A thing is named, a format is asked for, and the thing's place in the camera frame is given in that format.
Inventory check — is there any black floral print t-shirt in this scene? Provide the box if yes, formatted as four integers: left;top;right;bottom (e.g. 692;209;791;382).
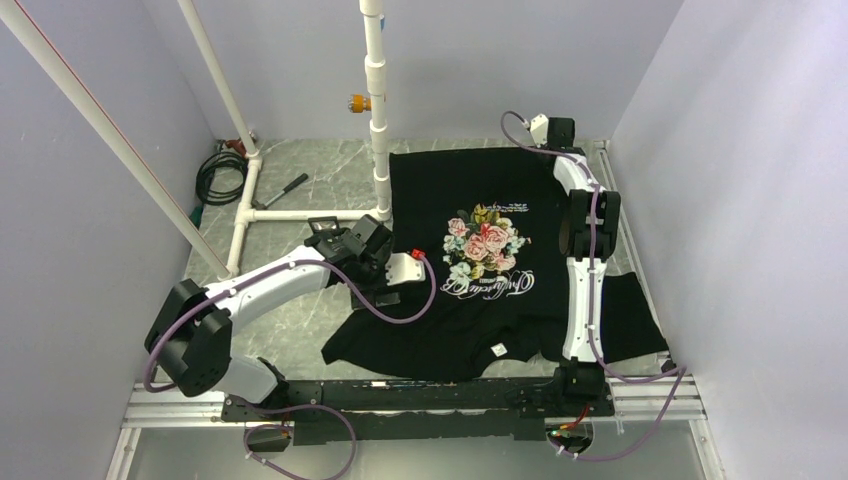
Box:
320;145;669;383

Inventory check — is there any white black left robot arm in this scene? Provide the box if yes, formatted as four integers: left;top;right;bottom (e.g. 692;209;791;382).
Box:
142;215;426;420

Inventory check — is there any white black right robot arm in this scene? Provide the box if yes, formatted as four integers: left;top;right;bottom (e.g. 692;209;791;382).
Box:
545;117;620;415

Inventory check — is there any orange yellow pipe fitting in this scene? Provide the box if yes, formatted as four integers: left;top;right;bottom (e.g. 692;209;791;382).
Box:
348;94;372;114

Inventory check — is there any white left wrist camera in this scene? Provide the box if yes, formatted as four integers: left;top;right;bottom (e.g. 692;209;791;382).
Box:
385;253;427;286

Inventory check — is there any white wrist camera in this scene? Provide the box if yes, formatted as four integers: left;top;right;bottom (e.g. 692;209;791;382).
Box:
385;253;427;286
527;114;550;148

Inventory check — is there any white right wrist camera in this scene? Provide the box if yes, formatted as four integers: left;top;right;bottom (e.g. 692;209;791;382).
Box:
527;114;550;148

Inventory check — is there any small black square frame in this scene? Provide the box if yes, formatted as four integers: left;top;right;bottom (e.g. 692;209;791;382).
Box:
307;216;342;237

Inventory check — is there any black handled hammer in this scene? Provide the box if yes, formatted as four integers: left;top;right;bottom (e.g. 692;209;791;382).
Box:
251;173;309;210

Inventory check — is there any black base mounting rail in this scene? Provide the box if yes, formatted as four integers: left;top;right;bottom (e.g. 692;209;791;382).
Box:
220;377;680;447

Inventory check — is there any coiled black cable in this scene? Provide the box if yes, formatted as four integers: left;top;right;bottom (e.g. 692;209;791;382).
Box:
195;150;249;207

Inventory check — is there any aluminium extrusion rail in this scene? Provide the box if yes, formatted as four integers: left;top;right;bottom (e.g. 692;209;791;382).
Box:
122;375;707;428

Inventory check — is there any white pvc pipe frame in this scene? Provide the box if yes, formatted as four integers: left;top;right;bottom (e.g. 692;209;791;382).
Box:
1;1;360;279

